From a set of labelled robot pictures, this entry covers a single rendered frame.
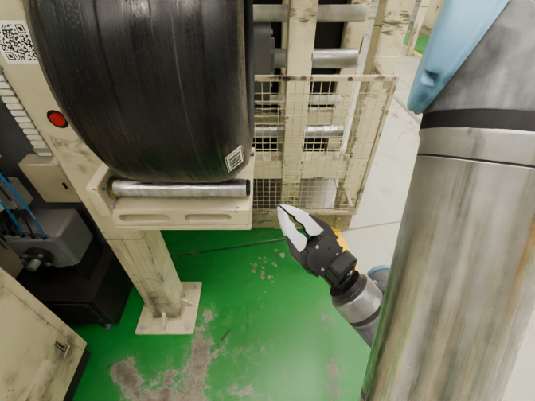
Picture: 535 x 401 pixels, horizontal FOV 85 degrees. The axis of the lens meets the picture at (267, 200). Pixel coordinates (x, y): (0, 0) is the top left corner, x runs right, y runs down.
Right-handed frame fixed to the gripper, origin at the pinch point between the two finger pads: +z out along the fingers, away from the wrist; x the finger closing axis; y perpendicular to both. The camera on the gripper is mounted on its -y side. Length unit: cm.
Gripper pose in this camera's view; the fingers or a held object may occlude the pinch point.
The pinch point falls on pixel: (284, 210)
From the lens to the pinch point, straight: 54.4
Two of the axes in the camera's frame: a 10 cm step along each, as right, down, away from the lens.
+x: 7.4, -6.5, 1.8
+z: -6.5, -7.6, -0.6
